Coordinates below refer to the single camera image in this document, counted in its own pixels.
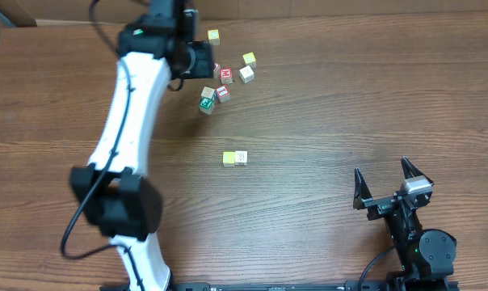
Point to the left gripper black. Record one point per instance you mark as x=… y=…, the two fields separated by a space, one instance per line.
x=201 y=59

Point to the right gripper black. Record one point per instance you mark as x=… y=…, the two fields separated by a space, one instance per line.
x=386 y=202

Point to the green letter block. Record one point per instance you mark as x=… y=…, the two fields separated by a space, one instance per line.
x=207 y=105

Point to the yellow block letter B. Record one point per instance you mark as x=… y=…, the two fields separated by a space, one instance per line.
x=229 y=159

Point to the white block green side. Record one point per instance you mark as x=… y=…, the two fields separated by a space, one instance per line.
x=241 y=158

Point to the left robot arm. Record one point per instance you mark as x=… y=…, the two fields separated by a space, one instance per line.
x=113 y=189

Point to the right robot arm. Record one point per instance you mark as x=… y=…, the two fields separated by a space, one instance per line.
x=426 y=255

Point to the red block with circle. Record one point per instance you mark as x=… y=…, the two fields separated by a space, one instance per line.
x=216 y=70

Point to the yellow block far top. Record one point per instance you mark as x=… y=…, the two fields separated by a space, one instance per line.
x=214 y=37

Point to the yellow block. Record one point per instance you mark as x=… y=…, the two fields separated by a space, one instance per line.
x=249 y=59
x=214 y=37

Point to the white block with blue side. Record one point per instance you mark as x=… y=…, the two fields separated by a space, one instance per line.
x=208 y=93

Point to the red block letter M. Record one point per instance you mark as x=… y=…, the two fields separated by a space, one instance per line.
x=226 y=76

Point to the red block letter I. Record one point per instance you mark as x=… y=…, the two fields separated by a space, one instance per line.
x=223 y=94

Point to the white block right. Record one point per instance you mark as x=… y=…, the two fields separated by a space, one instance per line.
x=246 y=74

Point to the yellow block upper right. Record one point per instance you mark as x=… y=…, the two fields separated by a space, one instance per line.
x=249 y=59

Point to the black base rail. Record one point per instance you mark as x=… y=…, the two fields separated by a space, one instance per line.
x=349 y=285

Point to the cardboard back wall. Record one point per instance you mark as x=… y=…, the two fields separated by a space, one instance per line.
x=27 y=12

